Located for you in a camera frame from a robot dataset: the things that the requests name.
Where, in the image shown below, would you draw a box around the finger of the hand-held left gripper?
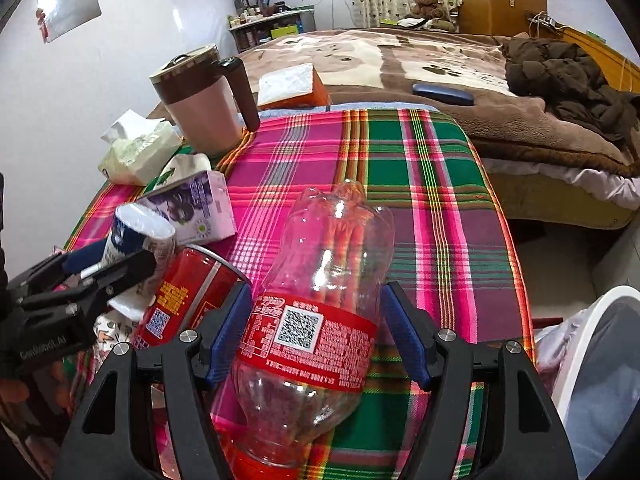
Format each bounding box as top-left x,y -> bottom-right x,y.
6,254 -> 70,302
20,249 -> 157,317

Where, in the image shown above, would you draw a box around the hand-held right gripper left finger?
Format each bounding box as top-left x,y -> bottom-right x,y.
52,281 -> 253,480

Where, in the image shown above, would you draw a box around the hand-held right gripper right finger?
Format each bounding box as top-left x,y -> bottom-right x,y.
382,281 -> 581,480

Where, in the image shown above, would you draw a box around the white and blue paper cup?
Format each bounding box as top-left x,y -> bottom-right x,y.
102,203 -> 177,321

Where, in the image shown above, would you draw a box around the red drink can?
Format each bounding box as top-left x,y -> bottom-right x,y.
132,245 -> 251,352

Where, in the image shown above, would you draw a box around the clear plastic bottle red label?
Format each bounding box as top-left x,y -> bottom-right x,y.
232,178 -> 396,466

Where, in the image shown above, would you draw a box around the white trash bin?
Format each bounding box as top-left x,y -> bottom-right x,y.
552,285 -> 640,480

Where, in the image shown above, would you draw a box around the cartoon printed paper wrapper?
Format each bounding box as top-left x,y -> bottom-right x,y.
94,310 -> 137,357

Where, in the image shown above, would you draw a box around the purple drink carton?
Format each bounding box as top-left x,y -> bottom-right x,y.
136,170 -> 237,246

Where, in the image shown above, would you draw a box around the pink and green plaid tablecloth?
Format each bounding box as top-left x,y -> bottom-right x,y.
30,107 -> 538,480

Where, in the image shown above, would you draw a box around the soft tissue pack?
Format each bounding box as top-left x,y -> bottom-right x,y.
97,110 -> 182,186

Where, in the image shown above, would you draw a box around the crumpled white paper wrapper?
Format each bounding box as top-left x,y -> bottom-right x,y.
149,153 -> 213,192

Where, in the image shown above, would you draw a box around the pale pink plastic bag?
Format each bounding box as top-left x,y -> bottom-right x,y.
534,309 -> 597,392

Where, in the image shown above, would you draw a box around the pink mug with brown lid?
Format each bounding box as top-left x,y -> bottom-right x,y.
150,44 -> 262,157

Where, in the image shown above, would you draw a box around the white bed sheet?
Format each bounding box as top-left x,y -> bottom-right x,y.
480,154 -> 640,211

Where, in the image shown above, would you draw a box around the orange tissue box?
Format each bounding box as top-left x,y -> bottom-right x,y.
257,63 -> 330,109

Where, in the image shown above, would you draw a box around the brown printed bed blanket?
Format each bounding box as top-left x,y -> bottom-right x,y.
150,27 -> 640,178

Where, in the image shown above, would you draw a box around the shelf with bottles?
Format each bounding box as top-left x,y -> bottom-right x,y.
229,7 -> 317,53

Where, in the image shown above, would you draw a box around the brown jacket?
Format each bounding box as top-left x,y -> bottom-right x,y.
501,35 -> 640,143

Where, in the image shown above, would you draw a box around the brown teddy bear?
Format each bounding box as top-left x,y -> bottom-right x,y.
402,0 -> 457,32

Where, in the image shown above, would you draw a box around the wooden headboard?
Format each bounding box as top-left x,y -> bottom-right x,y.
550,24 -> 640,97

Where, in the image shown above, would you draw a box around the white wall sheet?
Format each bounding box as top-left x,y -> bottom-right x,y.
36,0 -> 102,43

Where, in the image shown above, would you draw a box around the white charger cables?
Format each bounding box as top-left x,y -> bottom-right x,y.
525,10 -> 567,29

